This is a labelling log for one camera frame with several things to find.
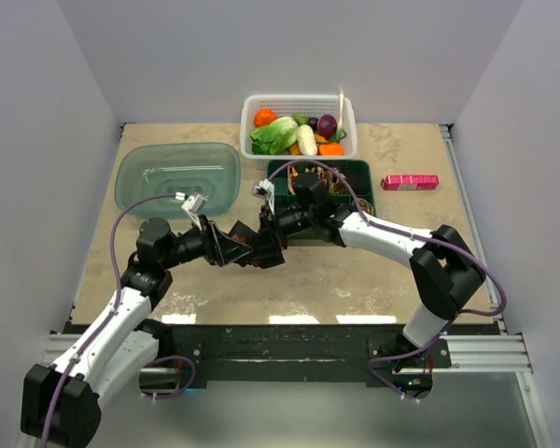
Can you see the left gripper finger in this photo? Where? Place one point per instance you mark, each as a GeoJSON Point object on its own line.
{"type": "Point", "coordinates": [222, 243]}
{"type": "Point", "coordinates": [222, 260]}

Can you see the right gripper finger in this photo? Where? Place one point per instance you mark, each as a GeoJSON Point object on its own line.
{"type": "Point", "coordinates": [267, 229]}
{"type": "Point", "coordinates": [268, 250]}

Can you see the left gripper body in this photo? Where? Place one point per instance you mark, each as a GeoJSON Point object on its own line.
{"type": "Point", "coordinates": [196, 244]}

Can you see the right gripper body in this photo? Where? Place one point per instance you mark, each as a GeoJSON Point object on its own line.
{"type": "Point", "coordinates": [293, 221]}

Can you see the dark orange floral tie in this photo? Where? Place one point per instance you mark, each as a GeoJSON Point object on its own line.
{"type": "Point", "coordinates": [241, 233]}

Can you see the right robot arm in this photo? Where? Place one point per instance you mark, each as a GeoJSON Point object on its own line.
{"type": "Point", "coordinates": [443, 269]}

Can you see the rolled yellow tie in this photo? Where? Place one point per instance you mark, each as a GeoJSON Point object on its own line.
{"type": "Point", "coordinates": [292, 174]}

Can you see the rolled patterned dark tie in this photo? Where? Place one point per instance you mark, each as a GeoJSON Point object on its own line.
{"type": "Point", "coordinates": [323, 174]}

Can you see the rolled purple gold tie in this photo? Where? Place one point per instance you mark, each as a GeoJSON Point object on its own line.
{"type": "Point", "coordinates": [336, 184]}

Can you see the green compartment tray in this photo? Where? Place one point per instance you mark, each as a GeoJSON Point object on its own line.
{"type": "Point", "coordinates": [356, 172]}

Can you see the rolled brown beige tie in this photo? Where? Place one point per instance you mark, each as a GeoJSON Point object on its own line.
{"type": "Point", "coordinates": [366, 206]}

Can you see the orange toy carrot slice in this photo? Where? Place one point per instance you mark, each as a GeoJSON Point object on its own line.
{"type": "Point", "coordinates": [331, 150]}

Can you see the white toy radish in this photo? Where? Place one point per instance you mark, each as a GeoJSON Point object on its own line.
{"type": "Point", "coordinates": [306, 141]}

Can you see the green toy lettuce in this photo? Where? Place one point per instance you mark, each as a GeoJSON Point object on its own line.
{"type": "Point", "coordinates": [275, 138]}

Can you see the teal transparent plastic bin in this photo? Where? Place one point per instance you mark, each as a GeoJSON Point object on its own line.
{"type": "Point", "coordinates": [209, 168]}

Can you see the purple toy onion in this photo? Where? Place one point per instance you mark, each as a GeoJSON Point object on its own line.
{"type": "Point", "coordinates": [327, 126]}

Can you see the pink rectangular box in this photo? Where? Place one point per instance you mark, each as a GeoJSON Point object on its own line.
{"type": "Point", "coordinates": [409, 182]}

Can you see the orange toy pumpkin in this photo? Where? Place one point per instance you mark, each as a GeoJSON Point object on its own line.
{"type": "Point", "coordinates": [264, 117]}

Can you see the white perforated basket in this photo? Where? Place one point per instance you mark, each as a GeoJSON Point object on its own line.
{"type": "Point", "coordinates": [306, 104]}

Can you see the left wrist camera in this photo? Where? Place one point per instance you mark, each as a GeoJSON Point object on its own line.
{"type": "Point", "coordinates": [192, 204]}

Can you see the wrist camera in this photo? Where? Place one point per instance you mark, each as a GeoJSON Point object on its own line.
{"type": "Point", "coordinates": [192, 204]}
{"type": "Point", "coordinates": [265, 190]}

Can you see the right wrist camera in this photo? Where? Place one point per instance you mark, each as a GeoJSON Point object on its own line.
{"type": "Point", "coordinates": [265, 190]}

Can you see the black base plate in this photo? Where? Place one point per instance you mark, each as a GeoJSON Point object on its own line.
{"type": "Point", "coordinates": [202, 354]}

